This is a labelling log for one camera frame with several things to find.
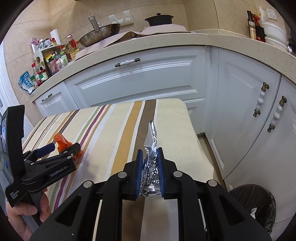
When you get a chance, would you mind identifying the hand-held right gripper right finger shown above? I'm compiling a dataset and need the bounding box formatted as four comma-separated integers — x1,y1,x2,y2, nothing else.
156,147,273,241

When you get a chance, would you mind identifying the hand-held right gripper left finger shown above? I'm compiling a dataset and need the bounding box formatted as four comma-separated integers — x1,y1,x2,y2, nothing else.
30,149,145,241

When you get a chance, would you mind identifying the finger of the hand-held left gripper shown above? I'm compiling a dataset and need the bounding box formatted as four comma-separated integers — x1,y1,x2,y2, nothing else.
29,143,82,166
23,143,56,161

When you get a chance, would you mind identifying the orange plastic wrapper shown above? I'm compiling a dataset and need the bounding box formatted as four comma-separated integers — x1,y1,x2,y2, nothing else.
54,133,83,161

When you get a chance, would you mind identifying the foil wrapper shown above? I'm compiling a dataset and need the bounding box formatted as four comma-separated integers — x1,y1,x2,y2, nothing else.
139,120,162,197

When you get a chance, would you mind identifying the black lined trash bin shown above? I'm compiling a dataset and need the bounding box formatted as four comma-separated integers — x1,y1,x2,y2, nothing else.
228,184,277,234

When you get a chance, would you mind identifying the person's left hand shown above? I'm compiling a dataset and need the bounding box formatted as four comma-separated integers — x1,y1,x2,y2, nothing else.
6,187,50,241

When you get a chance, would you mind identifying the striped tablecloth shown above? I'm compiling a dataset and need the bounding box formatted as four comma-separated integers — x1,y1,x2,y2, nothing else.
22,98,214,241

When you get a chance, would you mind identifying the blue snack packet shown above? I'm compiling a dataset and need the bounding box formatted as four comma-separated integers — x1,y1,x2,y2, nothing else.
18,71,35,94

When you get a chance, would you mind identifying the cluster of condiment bottles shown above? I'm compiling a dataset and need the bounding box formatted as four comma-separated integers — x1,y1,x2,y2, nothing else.
30,35,84,87

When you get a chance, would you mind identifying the paper towel roll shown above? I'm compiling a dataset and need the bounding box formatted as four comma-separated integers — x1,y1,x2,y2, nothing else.
50,28,62,45

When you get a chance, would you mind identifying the steel wok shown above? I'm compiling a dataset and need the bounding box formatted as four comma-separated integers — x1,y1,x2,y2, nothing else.
79,15,121,47

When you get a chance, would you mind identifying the beige stove cover cloth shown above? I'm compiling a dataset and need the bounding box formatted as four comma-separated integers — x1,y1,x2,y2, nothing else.
75,23,192,59

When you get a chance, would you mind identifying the black lidded pot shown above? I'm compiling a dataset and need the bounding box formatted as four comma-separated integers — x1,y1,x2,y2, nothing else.
144,13,173,27

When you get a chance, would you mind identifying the dark oil bottle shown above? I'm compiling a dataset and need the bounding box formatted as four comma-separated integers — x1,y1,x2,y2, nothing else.
246,10,257,39

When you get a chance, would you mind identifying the red label bottle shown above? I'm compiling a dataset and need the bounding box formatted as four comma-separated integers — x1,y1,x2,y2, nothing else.
253,13,266,42

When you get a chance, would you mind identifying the white plastic bag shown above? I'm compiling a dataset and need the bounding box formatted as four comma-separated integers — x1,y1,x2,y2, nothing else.
258,6,267,23

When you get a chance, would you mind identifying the long drawer handle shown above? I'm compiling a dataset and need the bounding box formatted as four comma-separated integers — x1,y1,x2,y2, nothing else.
115,58,141,68

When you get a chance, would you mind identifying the beaded cabinet door handle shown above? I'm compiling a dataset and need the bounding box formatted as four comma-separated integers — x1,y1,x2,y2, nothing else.
267,96,287,133
253,82,270,116

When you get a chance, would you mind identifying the white wall rack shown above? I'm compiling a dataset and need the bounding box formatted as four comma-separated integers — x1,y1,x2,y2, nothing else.
109,13,134,26

